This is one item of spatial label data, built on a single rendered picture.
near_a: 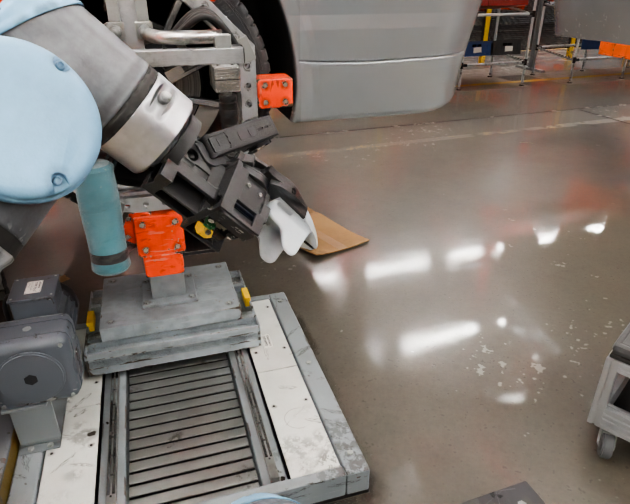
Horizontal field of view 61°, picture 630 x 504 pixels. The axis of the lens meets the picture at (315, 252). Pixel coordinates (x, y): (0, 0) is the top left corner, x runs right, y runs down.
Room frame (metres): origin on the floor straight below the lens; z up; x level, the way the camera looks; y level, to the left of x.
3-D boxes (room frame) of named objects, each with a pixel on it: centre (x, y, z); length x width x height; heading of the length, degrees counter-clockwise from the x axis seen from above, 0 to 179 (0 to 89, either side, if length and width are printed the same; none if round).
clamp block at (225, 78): (1.13, 0.18, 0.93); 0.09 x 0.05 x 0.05; 17
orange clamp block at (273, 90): (1.38, 0.11, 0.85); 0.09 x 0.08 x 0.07; 107
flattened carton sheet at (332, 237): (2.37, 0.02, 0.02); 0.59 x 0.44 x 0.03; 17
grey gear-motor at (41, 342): (1.12, 0.68, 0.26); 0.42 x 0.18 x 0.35; 17
